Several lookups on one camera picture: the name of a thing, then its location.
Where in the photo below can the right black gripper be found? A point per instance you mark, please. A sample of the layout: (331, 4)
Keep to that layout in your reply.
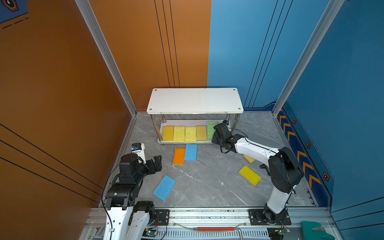
(213, 140)

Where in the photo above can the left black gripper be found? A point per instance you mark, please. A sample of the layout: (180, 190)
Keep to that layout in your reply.
(157, 163)

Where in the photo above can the green sponge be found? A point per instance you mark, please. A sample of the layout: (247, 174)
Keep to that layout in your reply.
(210, 129)

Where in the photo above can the dark yellow sponge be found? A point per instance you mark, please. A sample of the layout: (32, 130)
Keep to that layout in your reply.
(201, 133)

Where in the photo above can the light yellow sponge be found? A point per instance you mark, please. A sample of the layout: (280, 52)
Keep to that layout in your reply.
(179, 133)
(190, 134)

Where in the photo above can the thick yellow sponge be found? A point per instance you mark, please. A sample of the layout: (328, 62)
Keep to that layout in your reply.
(168, 133)

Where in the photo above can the white two-tier shelf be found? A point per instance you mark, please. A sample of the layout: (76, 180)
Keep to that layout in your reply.
(192, 102)

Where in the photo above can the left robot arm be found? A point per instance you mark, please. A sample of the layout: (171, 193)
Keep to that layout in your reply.
(126, 218)

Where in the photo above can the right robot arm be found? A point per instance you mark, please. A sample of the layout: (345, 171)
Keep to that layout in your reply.
(281, 165)

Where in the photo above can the orange sponge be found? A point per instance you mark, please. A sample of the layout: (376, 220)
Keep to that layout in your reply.
(179, 156)

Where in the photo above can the large blue sponge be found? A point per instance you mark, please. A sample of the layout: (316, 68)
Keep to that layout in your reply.
(164, 188)

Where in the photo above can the small blue sponge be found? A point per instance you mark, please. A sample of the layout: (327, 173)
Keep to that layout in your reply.
(191, 152)

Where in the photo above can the tan yellow sponge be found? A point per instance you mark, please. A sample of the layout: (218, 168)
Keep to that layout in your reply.
(249, 159)

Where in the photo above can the yellow black caliper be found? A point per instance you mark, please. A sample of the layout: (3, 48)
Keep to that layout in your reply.
(265, 167)

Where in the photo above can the left circuit board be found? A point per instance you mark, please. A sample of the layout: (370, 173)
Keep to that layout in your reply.
(152, 233)

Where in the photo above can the circuit board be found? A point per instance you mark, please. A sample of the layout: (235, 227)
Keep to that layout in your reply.
(281, 232)
(152, 233)

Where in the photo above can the grey emergency stop box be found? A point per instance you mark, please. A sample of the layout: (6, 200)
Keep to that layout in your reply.
(99, 235)

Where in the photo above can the right circuit board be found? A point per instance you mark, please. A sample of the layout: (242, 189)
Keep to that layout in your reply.
(281, 232)

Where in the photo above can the green glove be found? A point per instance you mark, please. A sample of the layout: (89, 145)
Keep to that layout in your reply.
(310, 232)

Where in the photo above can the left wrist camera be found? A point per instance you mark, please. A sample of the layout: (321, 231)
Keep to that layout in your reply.
(139, 150)

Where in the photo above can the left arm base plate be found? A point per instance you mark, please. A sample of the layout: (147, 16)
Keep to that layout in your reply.
(161, 218)

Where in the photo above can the red handled tool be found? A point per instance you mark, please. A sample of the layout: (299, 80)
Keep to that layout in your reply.
(228, 229)

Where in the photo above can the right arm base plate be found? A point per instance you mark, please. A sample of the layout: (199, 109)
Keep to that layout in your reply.
(259, 217)

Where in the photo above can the left aluminium frame post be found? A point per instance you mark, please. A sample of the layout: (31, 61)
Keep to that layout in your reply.
(101, 42)

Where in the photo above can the aluminium frame post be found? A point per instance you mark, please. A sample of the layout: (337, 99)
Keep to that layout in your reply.
(101, 42)
(319, 32)

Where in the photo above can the right aluminium frame post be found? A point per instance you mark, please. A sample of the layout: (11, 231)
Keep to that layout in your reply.
(319, 32)

